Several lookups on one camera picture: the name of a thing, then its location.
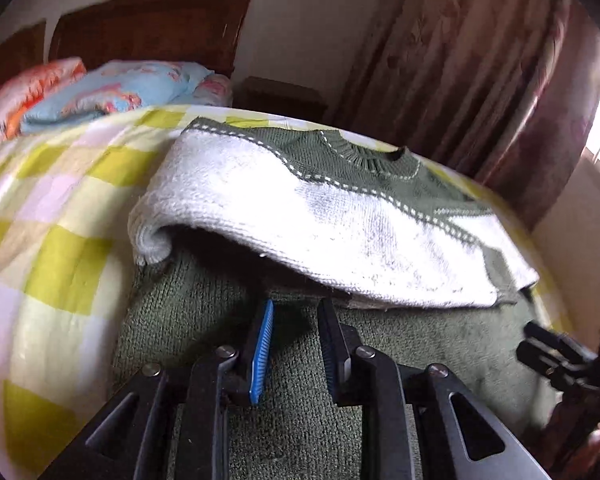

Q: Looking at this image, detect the green and white knit sweater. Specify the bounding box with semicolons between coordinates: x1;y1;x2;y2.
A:
112;118;548;479

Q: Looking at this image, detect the person's right hand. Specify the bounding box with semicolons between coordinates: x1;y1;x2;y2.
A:
555;428;600;480

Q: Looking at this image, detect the yellow checkered bed sheet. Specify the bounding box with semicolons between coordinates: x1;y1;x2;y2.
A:
0;103;577;480

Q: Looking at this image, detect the dark wooden nightstand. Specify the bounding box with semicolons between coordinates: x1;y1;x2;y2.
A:
233;76;327;122

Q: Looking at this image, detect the light blue floral quilt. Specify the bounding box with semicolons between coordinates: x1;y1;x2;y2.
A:
19;61;233;134

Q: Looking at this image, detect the dark wooden headboard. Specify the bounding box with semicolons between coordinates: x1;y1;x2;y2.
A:
0;0;251;86

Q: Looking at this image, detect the orange pink floral pillow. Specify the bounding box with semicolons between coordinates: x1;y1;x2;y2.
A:
0;58;86;144

